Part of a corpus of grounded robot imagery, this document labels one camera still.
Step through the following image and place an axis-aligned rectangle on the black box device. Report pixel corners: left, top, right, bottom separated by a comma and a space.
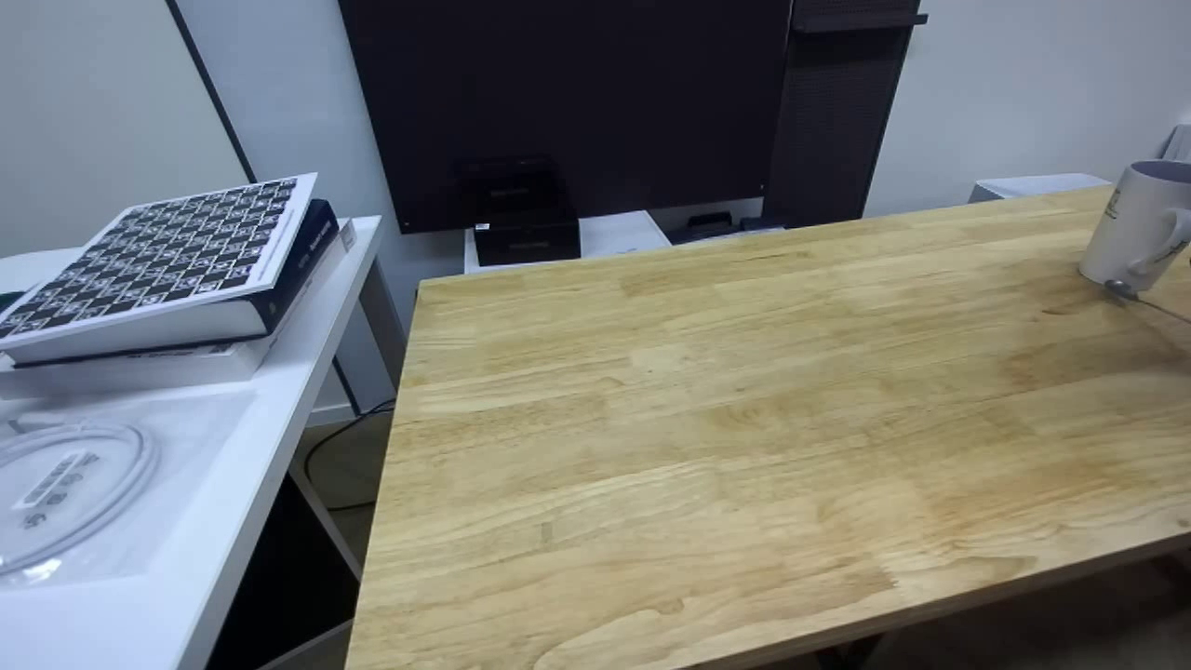
463, 156, 585, 267

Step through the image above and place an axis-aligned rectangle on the white side table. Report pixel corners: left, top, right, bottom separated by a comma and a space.
0, 212, 393, 670

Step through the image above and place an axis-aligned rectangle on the checkerboard calibration board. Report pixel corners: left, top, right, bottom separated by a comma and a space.
0, 169, 319, 373

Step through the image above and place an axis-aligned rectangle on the white ceramic mug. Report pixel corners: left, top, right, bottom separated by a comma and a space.
1077, 156, 1191, 297

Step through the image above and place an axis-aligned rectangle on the large black wall panel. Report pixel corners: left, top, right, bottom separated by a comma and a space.
334, 0, 797, 239

